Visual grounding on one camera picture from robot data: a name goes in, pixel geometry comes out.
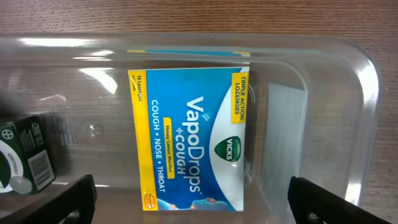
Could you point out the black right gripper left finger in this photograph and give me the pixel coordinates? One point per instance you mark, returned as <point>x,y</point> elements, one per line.
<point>75,203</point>

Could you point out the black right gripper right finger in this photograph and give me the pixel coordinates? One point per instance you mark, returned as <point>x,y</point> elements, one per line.
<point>311,203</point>

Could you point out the green Zam-Buk ointment box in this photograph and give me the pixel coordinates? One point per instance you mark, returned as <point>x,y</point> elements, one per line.
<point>25,163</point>

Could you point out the blue VapoDrops lozenge box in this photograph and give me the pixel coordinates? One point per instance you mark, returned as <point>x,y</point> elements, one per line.
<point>190,131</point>

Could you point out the clear plastic container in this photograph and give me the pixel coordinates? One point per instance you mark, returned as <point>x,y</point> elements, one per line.
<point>311,113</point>

